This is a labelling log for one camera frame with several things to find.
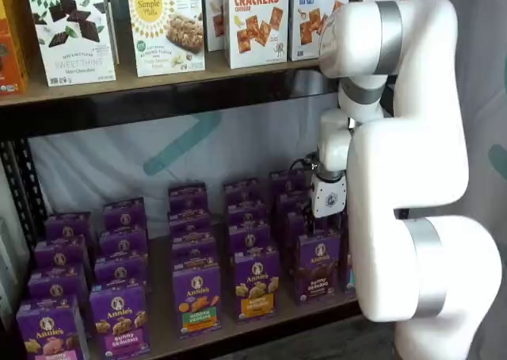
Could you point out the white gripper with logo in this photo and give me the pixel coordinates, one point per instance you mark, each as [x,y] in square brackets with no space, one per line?
[328,197]

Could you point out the purple Annie's box brown label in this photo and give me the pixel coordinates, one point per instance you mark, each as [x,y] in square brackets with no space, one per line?
[287,181]
[292,233]
[319,269]
[291,201]

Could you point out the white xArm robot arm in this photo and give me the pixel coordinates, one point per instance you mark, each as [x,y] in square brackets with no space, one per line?
[416,158]

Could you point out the purple Annie's box yellow label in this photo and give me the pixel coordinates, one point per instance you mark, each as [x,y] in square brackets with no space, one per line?
[257,288]
[249,237]
[241,191]
[245,213]

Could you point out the purple Annie's box green label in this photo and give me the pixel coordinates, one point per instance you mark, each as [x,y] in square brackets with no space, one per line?
[194,251]
[196,300]
[190,225]
[188,197]

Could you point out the wooden shelf board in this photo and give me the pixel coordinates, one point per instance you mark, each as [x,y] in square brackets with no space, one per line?
[158,84]
[160,296]

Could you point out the purple Annie's box violet label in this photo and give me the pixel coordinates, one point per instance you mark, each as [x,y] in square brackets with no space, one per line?
[119,270]
[119,320]
[124,213]
[123,241]

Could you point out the blue pretzel crackers box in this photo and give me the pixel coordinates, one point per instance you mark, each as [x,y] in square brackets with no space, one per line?
[309,19]

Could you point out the orange pretzel crackers box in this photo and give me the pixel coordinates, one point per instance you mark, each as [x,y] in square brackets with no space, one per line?
[214,19]
[253,31]

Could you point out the black metal shelf rack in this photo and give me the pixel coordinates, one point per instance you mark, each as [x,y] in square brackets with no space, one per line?
[119,114]

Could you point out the Simple Mills almond bar box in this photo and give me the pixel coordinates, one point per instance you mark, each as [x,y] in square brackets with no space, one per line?
[166,39]

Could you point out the purple Annie's box pink label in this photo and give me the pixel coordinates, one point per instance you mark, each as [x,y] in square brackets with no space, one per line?
[59,253]
[67,227]
[51,328]
[55,280]

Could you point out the Sweet Thins mint chocolate box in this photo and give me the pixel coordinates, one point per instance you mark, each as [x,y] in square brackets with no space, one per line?
[113,27]
[71,39]

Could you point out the orange snack box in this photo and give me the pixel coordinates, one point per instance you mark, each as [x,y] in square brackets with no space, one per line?
[12,39]

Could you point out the white backdrop sheet teal logo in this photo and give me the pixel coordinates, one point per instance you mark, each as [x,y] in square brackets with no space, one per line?
[119,158]

